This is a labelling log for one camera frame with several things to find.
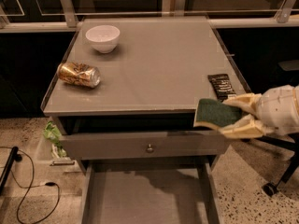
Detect clear plastic bin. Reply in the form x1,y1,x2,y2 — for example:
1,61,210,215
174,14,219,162
34,125,80,172

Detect black snack packet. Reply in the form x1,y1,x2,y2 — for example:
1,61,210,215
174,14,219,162
207,74,236,101

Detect black cable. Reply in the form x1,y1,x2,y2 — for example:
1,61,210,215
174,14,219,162
0,145,62,224

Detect green plastic bag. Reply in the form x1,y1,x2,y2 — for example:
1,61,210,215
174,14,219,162
43,120,67,159

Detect gold crushed soda can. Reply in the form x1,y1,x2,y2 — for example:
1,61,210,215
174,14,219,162
57,63,101,88

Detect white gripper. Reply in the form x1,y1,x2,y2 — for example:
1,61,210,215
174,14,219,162
219,85,299,139

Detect green and yellow sponge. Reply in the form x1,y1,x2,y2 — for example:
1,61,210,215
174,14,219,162
193,98,244,130

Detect black floor stand bar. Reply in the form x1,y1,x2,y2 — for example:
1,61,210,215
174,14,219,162
0,147,19,194

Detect metal railing frame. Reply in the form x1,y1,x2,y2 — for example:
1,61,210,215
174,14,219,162
0,0,299,33

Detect grey drawer cabinet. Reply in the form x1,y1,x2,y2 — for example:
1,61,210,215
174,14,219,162
40,15,252,224

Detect round metal drawer knob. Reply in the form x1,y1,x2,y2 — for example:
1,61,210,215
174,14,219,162
146,144,154,153

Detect grey upper drawer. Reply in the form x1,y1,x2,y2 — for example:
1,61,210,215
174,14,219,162
61,131,229,161

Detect grey open middle drawer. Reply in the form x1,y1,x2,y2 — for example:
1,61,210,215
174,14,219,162
78,163,224,224

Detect white ceramic bowl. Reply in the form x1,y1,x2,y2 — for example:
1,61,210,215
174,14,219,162
85,25,121,53

